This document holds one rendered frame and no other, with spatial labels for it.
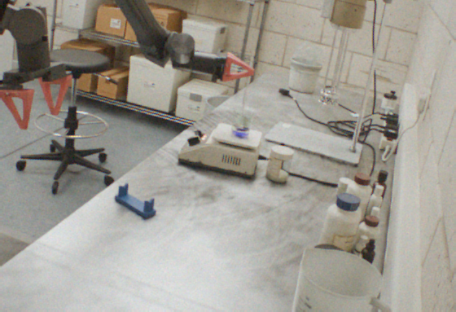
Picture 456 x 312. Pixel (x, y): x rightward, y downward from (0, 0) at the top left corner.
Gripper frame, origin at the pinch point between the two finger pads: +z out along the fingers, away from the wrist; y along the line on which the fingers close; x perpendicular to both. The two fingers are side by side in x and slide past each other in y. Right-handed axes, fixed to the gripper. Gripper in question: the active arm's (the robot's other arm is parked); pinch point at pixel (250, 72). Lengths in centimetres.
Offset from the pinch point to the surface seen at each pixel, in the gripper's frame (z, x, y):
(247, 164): 3.7, 22.1, -6.7
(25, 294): -31, 26, -69
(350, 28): 27.1, -13.6, 24.4
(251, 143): 3.5, 17.0, -5.0
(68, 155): -81, 89, 124
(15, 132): -130, 101, 168
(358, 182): 29.1, 15.9, -20.1
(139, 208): -18.4, 25.1, -34.5
